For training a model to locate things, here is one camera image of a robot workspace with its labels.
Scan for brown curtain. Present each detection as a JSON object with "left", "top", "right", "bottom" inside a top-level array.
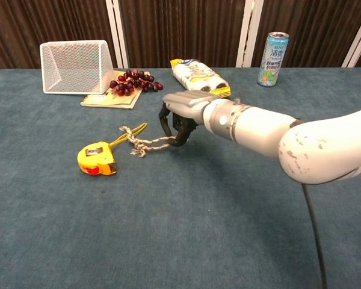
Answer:
[{"left": 0, "top": 0, "right": 361, "bottom": 71}]

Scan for packaged snack rolls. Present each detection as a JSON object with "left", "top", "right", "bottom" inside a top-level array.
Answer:
[{"left": 170, "top": 58, "right": 232, "bottom": 100}]

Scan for braided grey rope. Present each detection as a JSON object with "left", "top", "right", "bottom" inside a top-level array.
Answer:
[{"left": 119, "top": 125, "right": 177, "bottom": 158}]

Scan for spiral notebook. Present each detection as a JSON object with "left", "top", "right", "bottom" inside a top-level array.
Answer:
[{"left": 79, "top": 70, "right": 151, "bottom": 110}]

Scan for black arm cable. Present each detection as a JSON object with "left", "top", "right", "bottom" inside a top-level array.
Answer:
[{"left": 301, "top": 164, "right": 361, "bottom": 289}]

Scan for light blue drink can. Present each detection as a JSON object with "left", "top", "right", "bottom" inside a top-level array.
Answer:
[{"left": 257, "top": 31, "right": 290, "bottom": 88}]

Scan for white frame post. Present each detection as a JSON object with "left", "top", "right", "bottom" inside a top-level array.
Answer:
[
  {"left": 235, "top": 0, "right": 265, "bottom": 68},
  {"left": 105, "top": 0, "right": 129, "bottom": 69},
  {"left": 341, "top": 5, "right": 361, "bottom": 68}
]

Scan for yellow tape measure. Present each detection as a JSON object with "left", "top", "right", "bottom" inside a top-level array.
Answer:
[{"left": 76, "top": 122, "right": 148, "bottom": 176}]

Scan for white mesh basket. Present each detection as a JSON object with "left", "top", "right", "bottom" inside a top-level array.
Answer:
[{"left": 39, "top": 39, "right": 116, "bottom": 96}]

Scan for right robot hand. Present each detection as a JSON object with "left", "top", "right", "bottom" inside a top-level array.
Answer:
[{"left": 158, "top": 90, "right": 217, "bottom": 148}]

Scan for red grape bunch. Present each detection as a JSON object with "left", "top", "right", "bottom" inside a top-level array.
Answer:
[{"left": 109, "top": 69, "right": 164, "bottom": 97}]

